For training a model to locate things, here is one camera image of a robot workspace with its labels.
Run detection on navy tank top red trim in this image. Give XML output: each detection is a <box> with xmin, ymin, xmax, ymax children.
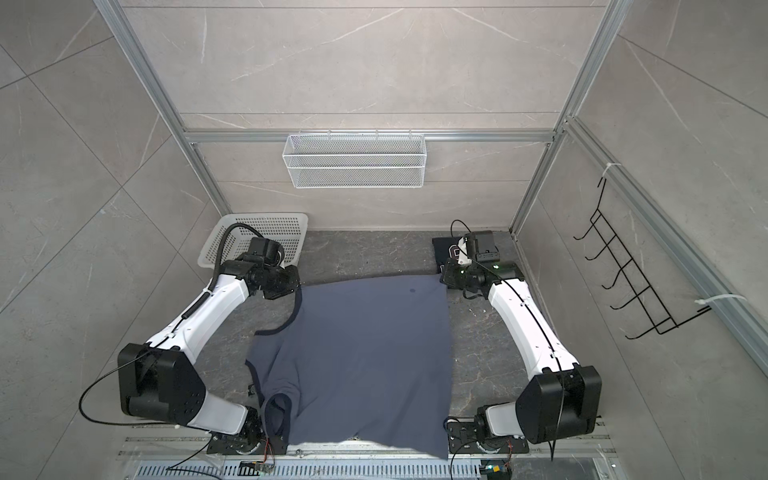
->
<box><xmin>432</xmin><ymin>234</ymin><xmax>471</xmax><ymax>269</ymax></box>

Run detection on white plastic laundry basket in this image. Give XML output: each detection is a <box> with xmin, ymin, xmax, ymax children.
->
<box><xmin>197</xmin><ymin>213</ymin><xmax>308</xmax><ymax>269</ymax></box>

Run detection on grey blue tank top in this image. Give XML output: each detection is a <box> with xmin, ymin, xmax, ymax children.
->
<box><xmin>245</xmin><ymin>275</ymin><xmax>453</xmax><ymax>459</ymax></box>

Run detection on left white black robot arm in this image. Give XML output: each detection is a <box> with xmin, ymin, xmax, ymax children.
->
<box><xmin>117</xmin><ymin>235</ymin><xmax>299</xmax><ymax>452</ymax></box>

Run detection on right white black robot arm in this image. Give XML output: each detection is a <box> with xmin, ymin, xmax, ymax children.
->
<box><xmin>440</xmin><ymin>231</ymin><xmax>602</xmax><ymax>446</ymax></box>

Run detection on white zip tie upper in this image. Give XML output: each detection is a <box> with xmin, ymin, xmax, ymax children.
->
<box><xmin>601</xmin><ymin>162</ymin><xmax>621</xmax><ymax>178</ymax></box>

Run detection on white zip tie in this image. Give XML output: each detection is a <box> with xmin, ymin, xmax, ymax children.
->
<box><xmin>601</xmin><ymin>162</ymin><xmax>621</xmax><ymax>178</ymax></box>
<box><xmin>694</xmin><ymin>293</ymin><xmax>748</xmax><ymax>306</ymax></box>

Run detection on small circuit board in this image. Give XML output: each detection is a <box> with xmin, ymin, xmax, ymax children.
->
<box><xmin>237</xmin><ymin>461</ymin><xmax>275</xmax><ymax>477</ymax></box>

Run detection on white zip tie lower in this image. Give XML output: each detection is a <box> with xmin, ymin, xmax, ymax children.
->
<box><xmin>694</xmin><ymin>293</ymin><xmax>748</xmax><ymax>306</ymax></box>

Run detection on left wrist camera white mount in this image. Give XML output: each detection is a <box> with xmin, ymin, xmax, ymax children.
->
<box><xmin>456</xmin><ymin>237</ymin><xmax>473</xmax><ymax>266</ymax></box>

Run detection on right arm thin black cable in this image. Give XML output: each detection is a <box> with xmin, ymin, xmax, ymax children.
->
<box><xmin>449</xmin><ymin>218</ymin><xmax>568</xmax><ymax>462</ymax></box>

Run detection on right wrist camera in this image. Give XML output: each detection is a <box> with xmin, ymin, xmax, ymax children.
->
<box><xmin>468</xmin><ymin>230</ymin><xmax>500</xmax><ymax>263</ymax></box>

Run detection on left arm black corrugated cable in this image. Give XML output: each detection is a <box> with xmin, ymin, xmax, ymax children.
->
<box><xmin>179</xmin><ymin>222</ymin><xmax>265</xmax><ymax>322</ymax></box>

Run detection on white wire mesh wall basket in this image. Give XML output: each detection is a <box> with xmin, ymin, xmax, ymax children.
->
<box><xmin>282</xmin><ymin>133</ymin><xmax>428</xmax><ymax>189</ymax></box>

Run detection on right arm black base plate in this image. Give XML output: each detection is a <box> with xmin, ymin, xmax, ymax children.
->
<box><xmin>443</xmin><ymin>417</ymin><xmax>530</xmax><ymax>455</ymax></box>

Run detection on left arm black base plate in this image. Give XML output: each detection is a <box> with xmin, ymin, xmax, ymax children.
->
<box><xmin>206</xmin><ymin>422</ymin><xmax>267</xmax><ymax>455</ymax></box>

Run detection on white slotted cable duct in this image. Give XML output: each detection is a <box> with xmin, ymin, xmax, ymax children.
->
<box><xmin>130</xmin><ymin>459</ymin><xmax>481</xmax><ymax>479</ymax></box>

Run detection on black wire hook rack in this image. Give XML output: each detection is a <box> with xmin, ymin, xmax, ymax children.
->
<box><xmin>573</xmin><ymin>178</ymin><xmax>712</xmax><ymax>341</ymax></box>

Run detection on aluminium mounting rail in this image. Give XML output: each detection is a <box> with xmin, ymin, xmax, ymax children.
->
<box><xmin>117</xmin><ymin>417</ymin><xmax>618</xmax><ymax>462</ymax></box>

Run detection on aluminium frame profiles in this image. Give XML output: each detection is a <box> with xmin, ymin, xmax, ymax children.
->
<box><xmin>95</xmin><ymin>1</ymin><xmax>767</xmax><ymax>370</ymax></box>

